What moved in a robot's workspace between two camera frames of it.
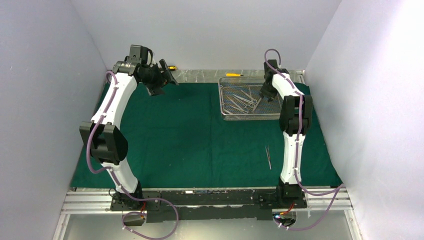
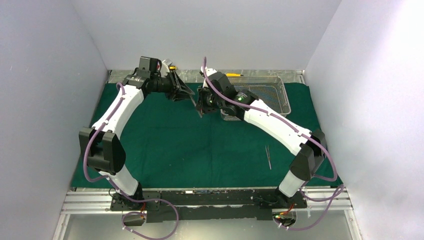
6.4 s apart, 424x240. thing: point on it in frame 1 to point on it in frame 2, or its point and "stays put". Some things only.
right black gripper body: x=267 y=91 to x=204 y=103
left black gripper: x=162 y=80 to x=176 y=85
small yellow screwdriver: x=233 y=75 stays put
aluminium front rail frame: x=330 y=201 stays put
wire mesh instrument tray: x=239 y=99 stays put
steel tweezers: x=268 y=155 stays put
